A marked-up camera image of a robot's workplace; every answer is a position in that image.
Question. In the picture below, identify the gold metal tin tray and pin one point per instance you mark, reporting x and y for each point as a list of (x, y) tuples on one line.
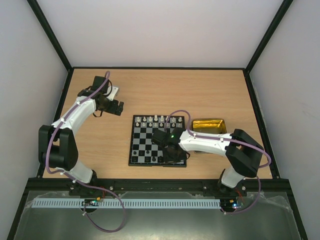
[(209, 126)]

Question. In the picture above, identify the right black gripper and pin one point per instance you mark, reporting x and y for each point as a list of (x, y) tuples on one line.
[(172, 155)]

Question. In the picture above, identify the black white chessboard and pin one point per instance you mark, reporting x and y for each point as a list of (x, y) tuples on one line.
[(141, 139)]

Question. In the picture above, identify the black mounting rail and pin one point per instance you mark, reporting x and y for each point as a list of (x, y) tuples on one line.
[(205, 187)]

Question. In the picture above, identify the black frame enclosure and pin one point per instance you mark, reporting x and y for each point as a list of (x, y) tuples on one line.
[(276, 184)]

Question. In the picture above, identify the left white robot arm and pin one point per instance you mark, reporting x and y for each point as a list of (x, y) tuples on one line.
[(57, 149)]

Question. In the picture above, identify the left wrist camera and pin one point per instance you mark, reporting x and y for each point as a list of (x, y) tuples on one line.
[(112, 92)]

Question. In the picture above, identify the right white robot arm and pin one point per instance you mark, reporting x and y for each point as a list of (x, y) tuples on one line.
[(241, 150)]

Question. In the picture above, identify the white slotted cable duct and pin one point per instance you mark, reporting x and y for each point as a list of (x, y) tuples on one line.
[(74, 203)]

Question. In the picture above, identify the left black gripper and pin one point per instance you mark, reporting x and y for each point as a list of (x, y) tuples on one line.
[(113, 109)]

